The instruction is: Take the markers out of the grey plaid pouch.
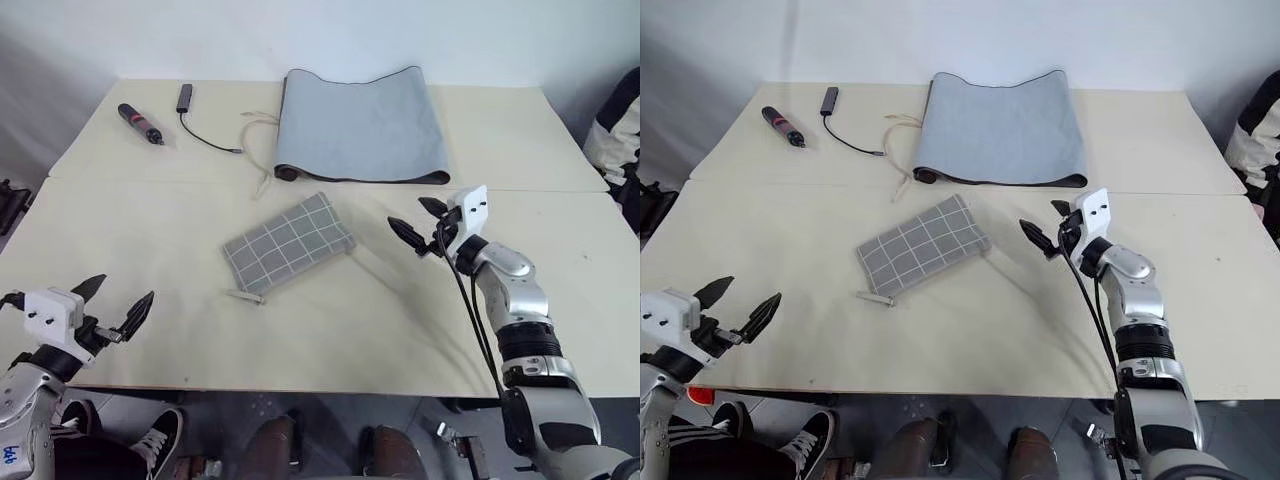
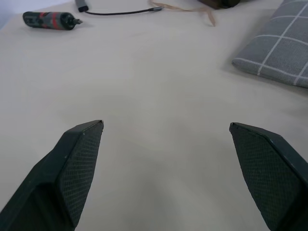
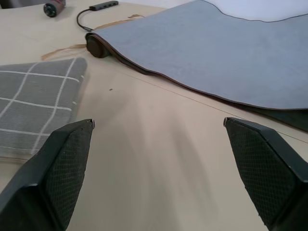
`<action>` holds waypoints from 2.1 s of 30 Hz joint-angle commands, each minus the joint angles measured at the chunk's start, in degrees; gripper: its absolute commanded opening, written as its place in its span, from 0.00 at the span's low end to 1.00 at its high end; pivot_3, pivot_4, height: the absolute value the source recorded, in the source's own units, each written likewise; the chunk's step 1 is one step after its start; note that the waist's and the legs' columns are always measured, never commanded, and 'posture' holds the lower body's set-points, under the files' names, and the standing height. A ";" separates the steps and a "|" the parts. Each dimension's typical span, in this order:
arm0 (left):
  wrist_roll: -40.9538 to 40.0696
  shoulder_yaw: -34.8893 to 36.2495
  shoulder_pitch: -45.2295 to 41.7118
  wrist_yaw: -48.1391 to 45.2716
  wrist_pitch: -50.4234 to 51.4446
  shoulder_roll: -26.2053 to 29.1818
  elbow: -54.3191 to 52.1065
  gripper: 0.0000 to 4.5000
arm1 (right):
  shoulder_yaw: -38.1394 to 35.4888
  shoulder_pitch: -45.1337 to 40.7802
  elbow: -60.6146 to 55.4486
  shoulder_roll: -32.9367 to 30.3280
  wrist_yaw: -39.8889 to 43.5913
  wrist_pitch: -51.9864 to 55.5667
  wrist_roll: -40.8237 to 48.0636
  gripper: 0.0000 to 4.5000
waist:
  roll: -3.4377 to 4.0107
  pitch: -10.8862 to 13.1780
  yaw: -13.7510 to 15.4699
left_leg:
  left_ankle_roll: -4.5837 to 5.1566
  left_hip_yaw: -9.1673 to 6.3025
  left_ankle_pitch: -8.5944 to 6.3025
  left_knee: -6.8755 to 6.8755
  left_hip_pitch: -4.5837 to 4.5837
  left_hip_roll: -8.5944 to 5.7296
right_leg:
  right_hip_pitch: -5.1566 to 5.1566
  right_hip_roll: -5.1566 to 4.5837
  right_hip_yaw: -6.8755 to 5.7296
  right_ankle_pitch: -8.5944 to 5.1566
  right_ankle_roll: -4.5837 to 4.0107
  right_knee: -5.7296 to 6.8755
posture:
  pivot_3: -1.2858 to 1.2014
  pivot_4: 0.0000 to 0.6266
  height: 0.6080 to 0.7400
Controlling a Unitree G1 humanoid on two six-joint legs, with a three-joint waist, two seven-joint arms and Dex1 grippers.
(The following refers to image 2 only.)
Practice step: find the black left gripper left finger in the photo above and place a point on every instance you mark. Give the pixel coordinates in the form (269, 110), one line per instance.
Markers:
(60, 183)

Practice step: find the black and red screwdriver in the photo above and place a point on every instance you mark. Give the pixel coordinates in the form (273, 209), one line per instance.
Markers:
(48, 20)

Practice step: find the grey roll-up cloth mat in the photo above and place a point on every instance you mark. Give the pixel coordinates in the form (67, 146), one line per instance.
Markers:
(216, 3)

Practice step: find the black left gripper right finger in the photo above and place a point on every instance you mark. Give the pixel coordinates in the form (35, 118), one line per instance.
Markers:
(267, 178)

